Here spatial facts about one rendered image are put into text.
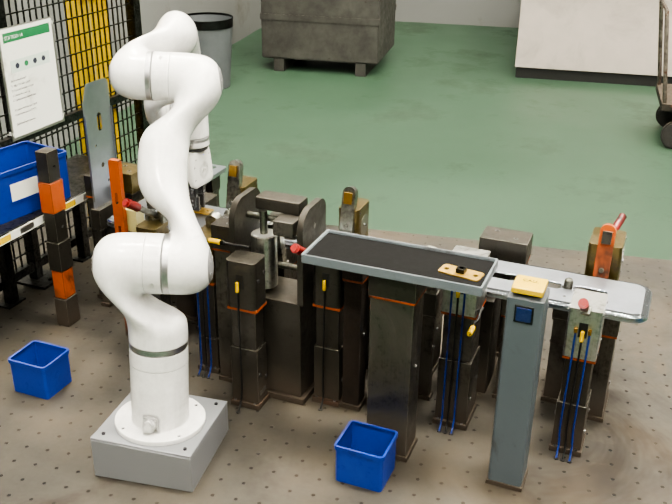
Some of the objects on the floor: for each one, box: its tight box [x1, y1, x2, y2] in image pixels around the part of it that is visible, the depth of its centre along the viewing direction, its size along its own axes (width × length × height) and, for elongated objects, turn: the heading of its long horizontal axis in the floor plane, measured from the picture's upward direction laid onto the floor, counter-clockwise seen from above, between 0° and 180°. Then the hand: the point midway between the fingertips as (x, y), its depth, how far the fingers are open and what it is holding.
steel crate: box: [260, 0, 397, 77], centre depth 822 cm, size 95×115×80 cm
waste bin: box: [187, 12, 233, 89], centre depth 745 cm, size 45×45×59 cm
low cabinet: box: [515, 0, 672, 87], centre depth 859 cm, size 194×240×90 cm
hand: (196, 201), depth 234 cm, fingers closed, pressing on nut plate
